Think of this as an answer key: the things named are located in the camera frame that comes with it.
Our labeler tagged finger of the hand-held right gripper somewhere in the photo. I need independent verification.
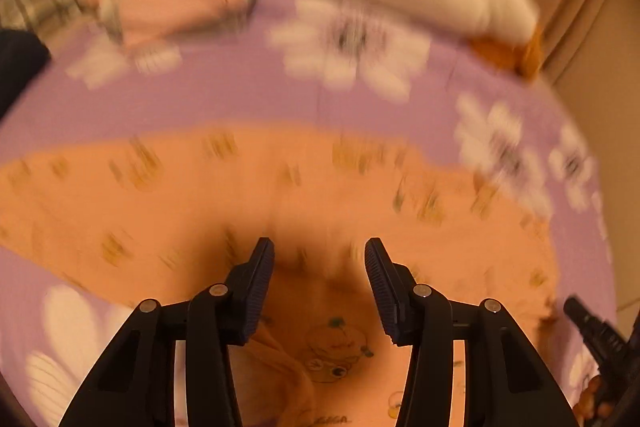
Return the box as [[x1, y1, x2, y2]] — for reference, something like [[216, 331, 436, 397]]
[[563, 296, 632, 414]]

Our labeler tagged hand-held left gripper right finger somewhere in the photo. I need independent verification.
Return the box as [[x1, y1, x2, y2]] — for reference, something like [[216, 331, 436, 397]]
[[364, 237, 576, 427]]

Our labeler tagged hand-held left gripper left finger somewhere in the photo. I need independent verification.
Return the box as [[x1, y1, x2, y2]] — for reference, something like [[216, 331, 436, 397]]
[[59, 237, 276, 427]]

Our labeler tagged orange cartoon print garment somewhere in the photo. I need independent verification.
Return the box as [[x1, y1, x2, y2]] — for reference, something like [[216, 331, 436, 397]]
[[0, 122, 561, 427]]

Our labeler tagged person's right hand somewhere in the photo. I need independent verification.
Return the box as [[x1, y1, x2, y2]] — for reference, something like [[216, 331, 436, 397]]
[[574, 376, 603, 427]]

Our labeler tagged purple floral bedsheet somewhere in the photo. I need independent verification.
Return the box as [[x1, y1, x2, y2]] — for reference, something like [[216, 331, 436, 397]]
[[0, 0, 617, 427]]

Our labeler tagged dark navy cloth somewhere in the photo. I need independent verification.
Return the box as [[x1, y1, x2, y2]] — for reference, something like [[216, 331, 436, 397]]
[[0, 28, 52, 110]]

